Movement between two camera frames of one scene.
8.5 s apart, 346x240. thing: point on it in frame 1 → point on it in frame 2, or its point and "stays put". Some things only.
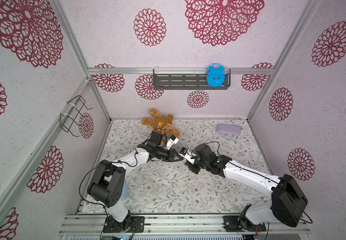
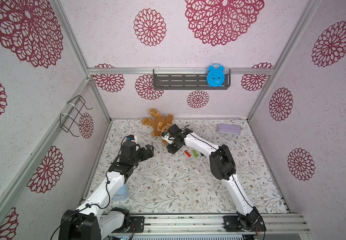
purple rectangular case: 233,128 stays put
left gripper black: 172,155 → 150,152
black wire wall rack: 75,105 stays put
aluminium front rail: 79,224 stays put
